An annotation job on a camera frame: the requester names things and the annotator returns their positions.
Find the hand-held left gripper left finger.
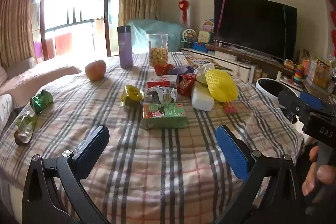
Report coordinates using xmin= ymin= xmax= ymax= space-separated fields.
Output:
xmin=22 ymin=125 xmax=110 ymax=224

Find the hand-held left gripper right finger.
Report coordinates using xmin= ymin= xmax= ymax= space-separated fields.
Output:
xmin=214 ymin=125 xmax=302 ymax=224

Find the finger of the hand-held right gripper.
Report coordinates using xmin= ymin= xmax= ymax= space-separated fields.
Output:
xmin=300 ymin=91 xmax=336 ymax=117
xmin=278 ymin=90 xmax=315 ymax=124

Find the white bin with black liner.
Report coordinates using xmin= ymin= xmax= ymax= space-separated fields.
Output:
xmin=255 ymin=78 xmax=302 ymax=109

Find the small red wrapper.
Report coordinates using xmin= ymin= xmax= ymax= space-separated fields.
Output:
xmin=223 ymin=102 xmax=238 ymax=114

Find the white foam block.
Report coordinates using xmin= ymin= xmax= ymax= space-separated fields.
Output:
xmin=191 ymin=81 xmax=215 ymax=111

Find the yellow snack packet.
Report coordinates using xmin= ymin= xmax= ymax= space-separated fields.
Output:
xmin=121 ymin=85 xmax=145 ymax=107

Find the green snack wrapper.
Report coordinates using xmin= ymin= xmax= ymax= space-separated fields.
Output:
xmin=30 ymin=89 xmax=54 ymax=115

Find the yellow foam fruit net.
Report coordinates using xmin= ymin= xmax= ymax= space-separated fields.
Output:
xmin=205 ymin=68 xmax=239 ymax=103

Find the clear green wrapper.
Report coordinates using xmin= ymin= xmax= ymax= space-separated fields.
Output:
xmin=14 ymin=111 xmax=38 ymax=146

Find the green drink carton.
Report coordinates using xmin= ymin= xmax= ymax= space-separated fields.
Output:
xmin=142 ymin=103 xmax=188 ymax=129

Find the white paper carton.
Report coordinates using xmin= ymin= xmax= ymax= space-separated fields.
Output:
xmin=144 ymin=85 xmax=178 ymax=104

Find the red snack bag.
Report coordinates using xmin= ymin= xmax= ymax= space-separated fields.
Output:
xmin=177 ymin=73 xmax=197 ymax=96

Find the white tissue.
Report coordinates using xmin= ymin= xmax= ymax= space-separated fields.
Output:
xmin=196 ymin=63 xmax=216 ymax=83

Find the red and white carton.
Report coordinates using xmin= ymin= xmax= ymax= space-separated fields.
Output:
xmin=147 ymin=75 xmax=179 ymax=89

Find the purple wrapper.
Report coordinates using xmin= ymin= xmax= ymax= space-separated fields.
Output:
xmin=169 ymin=66 xmax=196 ymax=77

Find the orange red wrapper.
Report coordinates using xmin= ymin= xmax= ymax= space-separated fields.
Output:
xmin=154 ymin=63 xmax=175 ymax=76

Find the person's right hand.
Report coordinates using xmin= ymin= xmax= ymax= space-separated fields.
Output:
xmin=302 ymin=147 xmax=336 ymax=197

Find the brown marble counter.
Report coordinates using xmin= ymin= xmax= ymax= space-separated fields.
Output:
xmin=302 ymin=80 xmax=336 ymax=102

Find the yellow printed box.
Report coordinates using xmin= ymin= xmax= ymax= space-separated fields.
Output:
xmin=308 ymin=57 xmax=332 ymax=88

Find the brown paper bag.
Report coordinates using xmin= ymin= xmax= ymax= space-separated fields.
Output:
xmin=299 ymin=49 xmax=311 ymax=62

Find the plaid tablecloth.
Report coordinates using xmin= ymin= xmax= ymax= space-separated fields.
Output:
xmin=0 ymin=52 xmax=306 ymax=224

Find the brown wooden TV riser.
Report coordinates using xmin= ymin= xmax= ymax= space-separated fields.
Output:
xmin=206 ymin=43 xmax=286 ymax=70

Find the green stick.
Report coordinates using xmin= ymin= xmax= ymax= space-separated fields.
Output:
xmin=283 ymin=5 xmax=288 ymax=60

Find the red apple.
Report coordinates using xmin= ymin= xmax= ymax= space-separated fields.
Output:
xmin=85 ymin=59 xmax=107 ymax=81

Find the white TV cabinet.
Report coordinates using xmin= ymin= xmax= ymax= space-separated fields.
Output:
xmin=181 ymin=47 xmax=284 ymax=83

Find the pink sofa cushion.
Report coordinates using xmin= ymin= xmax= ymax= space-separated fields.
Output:
xmin=0 ymin=57 xmax=82 ymax=109

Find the black television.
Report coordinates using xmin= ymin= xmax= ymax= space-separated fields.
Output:
xmin=213 ymin=0 xmax=298 ymax=61

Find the white patterned cushion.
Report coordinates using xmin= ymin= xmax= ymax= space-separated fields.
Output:
xmin=0 ymin=94 xmax=17 ymax=135

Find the colourful children's book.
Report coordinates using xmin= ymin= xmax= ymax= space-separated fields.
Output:
xmin=184 ymin=56 xmax=233 ymax=72

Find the purple thermos bottle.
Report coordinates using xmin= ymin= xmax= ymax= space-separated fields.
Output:
xmin=117 ymin=26 xmax=134 ymax=69

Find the yellow toy cube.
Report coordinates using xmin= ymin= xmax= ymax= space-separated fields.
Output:
xmin=197 ymin=30 xmax=210 ymax=44

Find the clear cookie jar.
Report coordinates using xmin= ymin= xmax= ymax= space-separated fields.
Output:
xmin=148 ymin=34 xmax=169 ymax=67

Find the pink stick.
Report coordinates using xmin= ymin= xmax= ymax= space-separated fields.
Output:
xmin=219 ymin=0 xmax=226 ymax=33

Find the house shaped toy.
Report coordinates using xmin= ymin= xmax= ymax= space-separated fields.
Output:
xmin=202 ymin=19 xmax=215 ymax=33

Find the ferris wheel toy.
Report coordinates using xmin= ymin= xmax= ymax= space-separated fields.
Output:
xmin=181 ymin=28 xmax=197 ymax=49

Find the teal covered armchair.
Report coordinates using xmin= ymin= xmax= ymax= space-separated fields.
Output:
xmin=125 ymin=19 xmax=187 ymax=54

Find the rainbow stacking ring toy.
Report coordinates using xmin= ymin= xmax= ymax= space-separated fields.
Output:
xmin=293 ymin=64 xmax=305 ymax=85

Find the wooden balcony door frame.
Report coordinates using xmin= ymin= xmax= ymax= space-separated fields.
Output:
xmin=33 ymin=0 xmax=121 ymax=60

